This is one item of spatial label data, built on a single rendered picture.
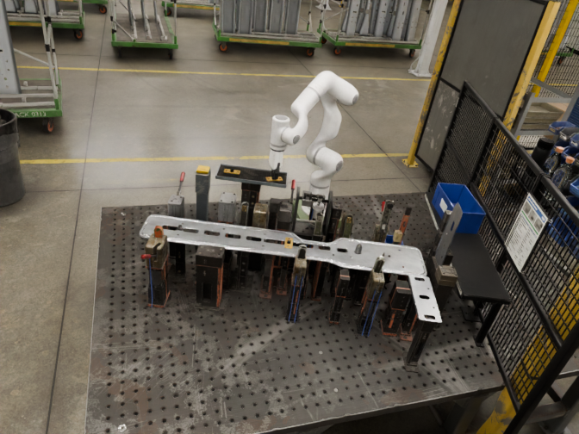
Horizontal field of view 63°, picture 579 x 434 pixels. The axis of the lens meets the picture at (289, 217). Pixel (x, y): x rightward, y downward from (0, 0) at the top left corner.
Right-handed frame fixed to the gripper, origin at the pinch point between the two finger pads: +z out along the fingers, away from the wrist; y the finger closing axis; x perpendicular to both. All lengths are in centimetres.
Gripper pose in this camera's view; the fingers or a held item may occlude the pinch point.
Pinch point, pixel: (274, 174)
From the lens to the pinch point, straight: 244.8
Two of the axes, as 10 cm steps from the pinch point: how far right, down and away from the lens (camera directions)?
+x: 9.6, -0.5, 2.9
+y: 2.6, 5.7, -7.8
